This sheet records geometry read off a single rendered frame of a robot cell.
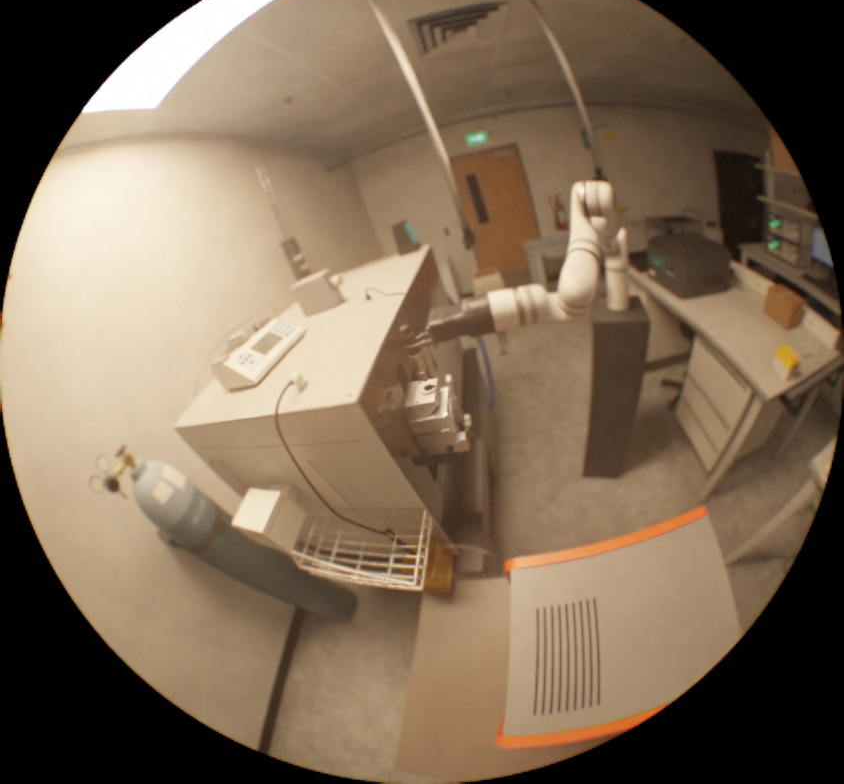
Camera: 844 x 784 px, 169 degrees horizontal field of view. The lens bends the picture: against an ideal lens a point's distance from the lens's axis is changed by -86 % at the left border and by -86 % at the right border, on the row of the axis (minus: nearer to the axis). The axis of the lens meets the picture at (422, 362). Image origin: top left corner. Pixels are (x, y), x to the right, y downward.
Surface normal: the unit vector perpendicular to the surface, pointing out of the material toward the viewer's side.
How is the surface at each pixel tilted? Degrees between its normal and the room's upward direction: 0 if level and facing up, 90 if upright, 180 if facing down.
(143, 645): 90
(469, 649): 0
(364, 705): 0
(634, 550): 0
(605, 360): 90
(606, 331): 90
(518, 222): 90
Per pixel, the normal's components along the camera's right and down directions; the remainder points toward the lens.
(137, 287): 0.94, -0.20
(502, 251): -0.12, 0.56
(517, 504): -0.32, -0.80
